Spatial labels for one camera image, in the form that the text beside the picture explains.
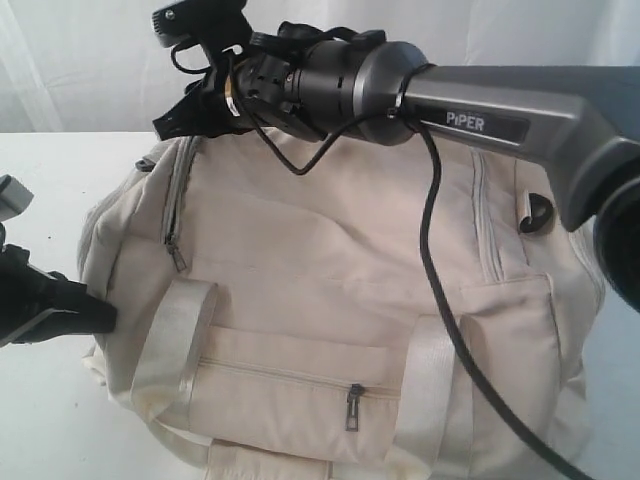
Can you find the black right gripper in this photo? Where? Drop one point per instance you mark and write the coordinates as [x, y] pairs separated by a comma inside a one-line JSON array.
[[241, 91]]

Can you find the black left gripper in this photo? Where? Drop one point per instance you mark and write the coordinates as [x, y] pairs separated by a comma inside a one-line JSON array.
[[36, 304]]

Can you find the cream duffel bag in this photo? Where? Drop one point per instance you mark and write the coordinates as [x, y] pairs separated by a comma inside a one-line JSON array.
[[272, 326]]

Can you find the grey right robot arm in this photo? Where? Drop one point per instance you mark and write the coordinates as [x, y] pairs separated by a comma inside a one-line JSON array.
[[579, 123]]

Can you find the white backdrop curtain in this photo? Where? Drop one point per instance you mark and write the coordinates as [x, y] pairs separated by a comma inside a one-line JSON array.
[[95, 66]]

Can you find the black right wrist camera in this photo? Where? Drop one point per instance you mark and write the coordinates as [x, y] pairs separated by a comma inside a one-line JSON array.
[[215, 25]]

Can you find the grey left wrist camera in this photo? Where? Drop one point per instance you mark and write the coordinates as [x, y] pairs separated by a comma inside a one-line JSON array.
[[15, 198]]

